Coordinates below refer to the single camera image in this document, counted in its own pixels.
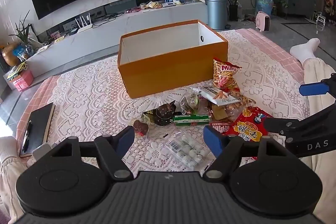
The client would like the pink storage box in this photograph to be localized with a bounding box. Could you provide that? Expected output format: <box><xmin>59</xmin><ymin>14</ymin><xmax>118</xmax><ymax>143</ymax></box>
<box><xmin>12</xmin><ymin>69</ymin><xmax>34</xmax><ymax>92</ymax></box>

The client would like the black notebook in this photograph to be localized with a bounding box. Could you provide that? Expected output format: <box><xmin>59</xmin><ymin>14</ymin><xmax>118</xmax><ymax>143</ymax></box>
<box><xmin>19</xmin><ymin>103</ymin><xmax>56</xmax><ymax>157</ymax></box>

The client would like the orange striped snack bag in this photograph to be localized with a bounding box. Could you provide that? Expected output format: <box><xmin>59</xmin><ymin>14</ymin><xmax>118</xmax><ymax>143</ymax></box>
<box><xmin>212</xmin><ymin>57</ymin><xmax>242</xmax><ymax>90</ymax></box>

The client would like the white television cabinet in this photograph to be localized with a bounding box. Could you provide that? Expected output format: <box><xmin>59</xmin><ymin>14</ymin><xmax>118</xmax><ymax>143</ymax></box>
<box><xmin>25</xmin><ymin>0</ymin><xmax>210</xmax><ymax>75</ymax></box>

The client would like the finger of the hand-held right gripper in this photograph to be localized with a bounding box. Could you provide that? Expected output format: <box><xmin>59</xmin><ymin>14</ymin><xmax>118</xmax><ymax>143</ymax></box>
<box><xmin>263</xmin><ymin>117</ymin><xmax>306</xmax><ymax>144</ymax></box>
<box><xmin>300</xmin><ymin>76</ymin><xmax>336</xmax><ymax>97</ymax></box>

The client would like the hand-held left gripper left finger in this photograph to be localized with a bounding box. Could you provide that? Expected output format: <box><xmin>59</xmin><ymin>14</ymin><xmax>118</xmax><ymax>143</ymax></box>
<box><xmin>49</xmin><ymin>126</ymin><xmax>135</xmax><ymax>180</ymax></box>

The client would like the small white stool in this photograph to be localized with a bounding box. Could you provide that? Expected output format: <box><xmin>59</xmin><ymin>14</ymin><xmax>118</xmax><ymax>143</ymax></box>
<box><xmin>314</xmin><ymin>11</ymin><xmax>327</xmax><ymax>24</ymax></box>

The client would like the pink heater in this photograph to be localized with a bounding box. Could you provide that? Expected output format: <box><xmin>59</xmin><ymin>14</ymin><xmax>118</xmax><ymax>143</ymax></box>
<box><xmin>255</xmin><ymin>11</ymin><xmax>271</xmax><ymax>32</ymax></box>

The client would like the white phone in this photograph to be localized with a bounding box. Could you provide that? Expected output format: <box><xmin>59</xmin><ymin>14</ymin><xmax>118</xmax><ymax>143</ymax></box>
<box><xmin>31</xmin><ymin>143</ymin><xmax>57</xmax><ymax>161</ymax></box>

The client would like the small brown snack packet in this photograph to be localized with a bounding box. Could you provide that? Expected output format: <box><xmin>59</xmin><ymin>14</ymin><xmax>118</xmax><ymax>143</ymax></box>
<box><xmin>133</xmin><ymin>120</ymin><xmax>150</xmax><ymax>136</ymax></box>

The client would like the red snack bag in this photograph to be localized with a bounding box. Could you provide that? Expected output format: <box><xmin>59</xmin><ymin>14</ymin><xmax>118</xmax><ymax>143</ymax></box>
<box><xmin>210</xmin><ymin>106</ymin><xmax>275</xmax><ymax>144</ymax></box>

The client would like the black pen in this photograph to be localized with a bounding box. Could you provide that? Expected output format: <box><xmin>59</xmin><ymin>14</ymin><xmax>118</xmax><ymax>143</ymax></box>
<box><xmin>21</xmin><ymin>120</ymin><xmax>33</xmax><ymax>153</ymax></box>

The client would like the white router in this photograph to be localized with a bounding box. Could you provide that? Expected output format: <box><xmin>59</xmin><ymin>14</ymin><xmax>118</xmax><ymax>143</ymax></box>
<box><xmin>75</xmin><ymin>13</ymin><xmax>93</xmax><ymax>33</ymax></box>

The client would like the black snack bag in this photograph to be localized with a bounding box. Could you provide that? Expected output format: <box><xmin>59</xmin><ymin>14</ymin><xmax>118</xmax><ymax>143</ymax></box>
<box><xmin>141</xmin><ymin>100</ymin><xmax>177</xmax><ymax>127</ymax></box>

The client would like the grey trash can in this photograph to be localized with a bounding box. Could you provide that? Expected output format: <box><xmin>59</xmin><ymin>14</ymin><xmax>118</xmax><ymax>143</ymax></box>
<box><xmin>206</xmin><ymin>0</ymin><xmax>228</xmax><ymax>30</ymax></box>

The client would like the orange cardboard box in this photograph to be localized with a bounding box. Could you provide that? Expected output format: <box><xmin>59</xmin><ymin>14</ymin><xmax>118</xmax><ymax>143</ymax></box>
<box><xmin>117</xmin><ymin>19</ymin><xmax>228</xmax><ymax>99</ymax></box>

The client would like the green sausage packet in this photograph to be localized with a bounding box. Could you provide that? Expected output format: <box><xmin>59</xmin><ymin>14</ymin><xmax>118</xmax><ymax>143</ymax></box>
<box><xmin>172</xmin><ymin>114</ymin><xmax>212</xmax><ymax>127</ymax></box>

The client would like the slim-leaf plant in vase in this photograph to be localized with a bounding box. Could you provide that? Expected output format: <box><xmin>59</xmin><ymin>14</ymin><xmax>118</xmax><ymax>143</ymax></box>
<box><xmin>9</xmin><ymin>10</ymin><xmax>33</xmax><ymax>54</ymax></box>

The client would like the person's left leg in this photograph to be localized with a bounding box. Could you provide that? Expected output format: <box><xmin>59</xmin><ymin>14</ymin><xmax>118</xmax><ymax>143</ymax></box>
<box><xmin>0</xmin><ymin>136</ymin><xmax>28</xmax><ymax>216</ymax></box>

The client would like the pink checked mat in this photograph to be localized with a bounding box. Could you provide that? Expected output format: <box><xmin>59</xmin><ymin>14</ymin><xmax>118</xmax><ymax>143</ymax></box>
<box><xmin>16</xmin><ymin>27</ymin><xmax>306</xmax><ymax>140</ymax></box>

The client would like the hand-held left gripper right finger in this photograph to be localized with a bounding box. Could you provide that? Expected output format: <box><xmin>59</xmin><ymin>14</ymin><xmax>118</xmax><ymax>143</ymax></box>
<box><xmin>203</xmin><ymin>125</ymin><xmax>286</xmax><ymax>180</ymax></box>

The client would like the gold vase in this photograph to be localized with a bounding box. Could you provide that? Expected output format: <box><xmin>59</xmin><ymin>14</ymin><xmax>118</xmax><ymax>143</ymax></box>
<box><xmin>2</xmin><ymin>43</ymin><xmax>21</xmax><ymax>67</ymax></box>

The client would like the white snack packet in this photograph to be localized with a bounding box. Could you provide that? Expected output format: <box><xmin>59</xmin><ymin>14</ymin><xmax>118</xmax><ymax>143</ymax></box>
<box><xmin>199</xmin><ymin>86</ymin><xmax>240</xmax><ymax>106</ymax></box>

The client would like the pile of yellow packets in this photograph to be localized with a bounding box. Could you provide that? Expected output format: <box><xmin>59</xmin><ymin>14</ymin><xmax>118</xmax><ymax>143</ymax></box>
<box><xmin>140</xmin><ymin>1</ymin><xmax>163</xmax><ymax>10</ymax></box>

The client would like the clear bag with green snacks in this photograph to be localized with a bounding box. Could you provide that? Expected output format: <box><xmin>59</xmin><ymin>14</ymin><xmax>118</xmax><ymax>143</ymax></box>
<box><xmin>180</xmin><ymin>88</ymin><xmax>208</xmax><ymax>115</ymax></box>

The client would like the clear packet of white eggs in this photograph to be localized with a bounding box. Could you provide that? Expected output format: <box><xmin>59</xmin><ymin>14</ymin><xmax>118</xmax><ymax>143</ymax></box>
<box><xmin>159</xmin><ymin>132</ymin><xmax>210</xmax><ymax>169</ymax></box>

